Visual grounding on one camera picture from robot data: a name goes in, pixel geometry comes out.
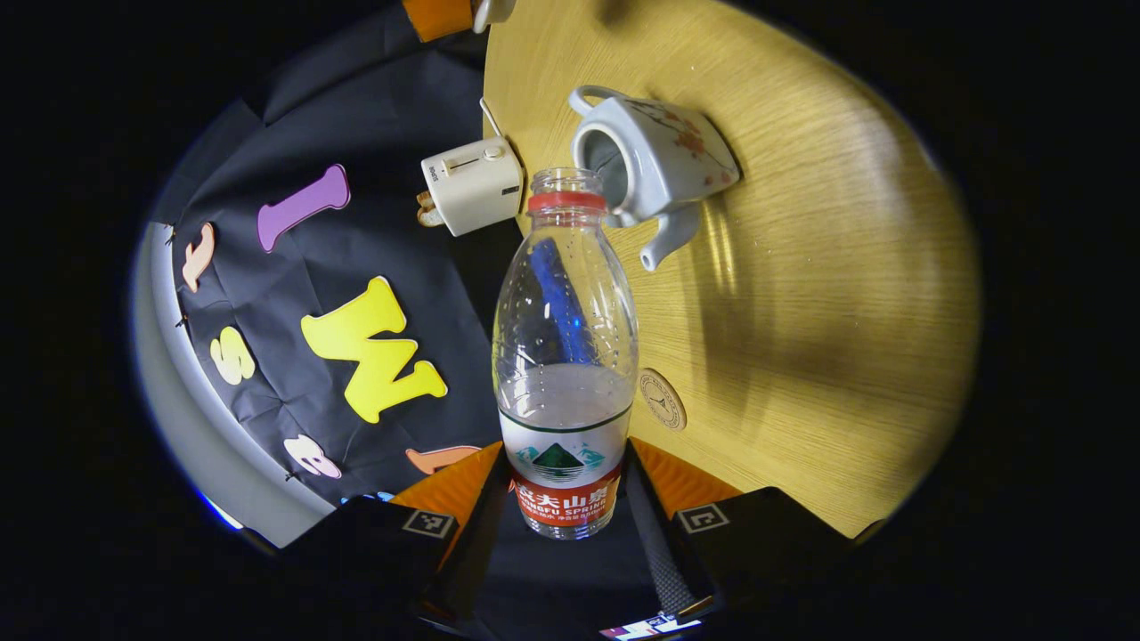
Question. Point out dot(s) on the white teacup lid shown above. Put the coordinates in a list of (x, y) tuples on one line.
[(494, 11)]

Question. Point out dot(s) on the computer monitor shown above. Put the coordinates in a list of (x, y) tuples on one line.
[(650, 628)]

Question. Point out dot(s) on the clear plastic water bottle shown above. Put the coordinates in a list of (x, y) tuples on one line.
[(565, 356)]

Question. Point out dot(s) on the bread slice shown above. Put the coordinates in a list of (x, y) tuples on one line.
[(429, 212)]

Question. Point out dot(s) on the white toaster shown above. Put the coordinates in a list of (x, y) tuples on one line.
[(476, 182)]

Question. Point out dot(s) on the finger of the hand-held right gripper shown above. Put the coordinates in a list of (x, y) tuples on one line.
[(438, 16)]

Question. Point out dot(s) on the white ceramic teacup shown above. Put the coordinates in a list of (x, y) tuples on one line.
[(663, 156)]

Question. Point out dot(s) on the black backdrop cloth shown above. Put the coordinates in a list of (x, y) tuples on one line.
[(285, 374)]

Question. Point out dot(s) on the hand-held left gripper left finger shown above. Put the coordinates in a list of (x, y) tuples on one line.
[(472, 552)]

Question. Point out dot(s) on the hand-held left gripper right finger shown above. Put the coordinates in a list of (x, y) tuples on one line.
[(659, 552)]

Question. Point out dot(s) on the round coaster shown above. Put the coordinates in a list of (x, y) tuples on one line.
[(663, 401)]

